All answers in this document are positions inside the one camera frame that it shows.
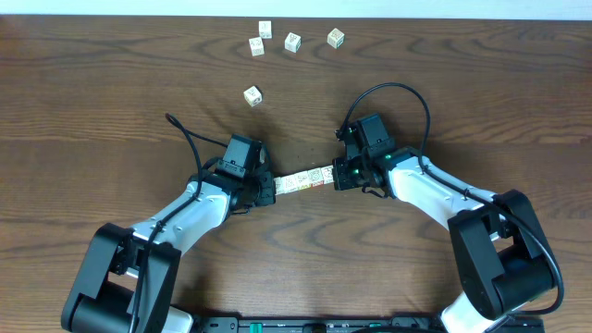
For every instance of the wooden block green side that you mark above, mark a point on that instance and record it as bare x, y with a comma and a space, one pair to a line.
293, 42

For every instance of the wooden block red side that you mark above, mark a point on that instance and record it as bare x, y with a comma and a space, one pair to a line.
315, 176

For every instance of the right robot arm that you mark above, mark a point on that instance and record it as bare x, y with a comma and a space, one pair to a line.
502, 255

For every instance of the wooden block yellow side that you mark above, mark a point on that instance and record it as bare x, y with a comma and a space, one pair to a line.
327, 173

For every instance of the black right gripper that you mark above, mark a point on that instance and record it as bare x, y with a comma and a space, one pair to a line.
340, 178

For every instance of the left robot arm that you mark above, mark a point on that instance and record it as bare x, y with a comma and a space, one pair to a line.
127, 277

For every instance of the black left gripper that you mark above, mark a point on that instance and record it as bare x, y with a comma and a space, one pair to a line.
266, 189

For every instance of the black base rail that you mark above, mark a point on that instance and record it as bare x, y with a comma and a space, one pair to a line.
405, 323

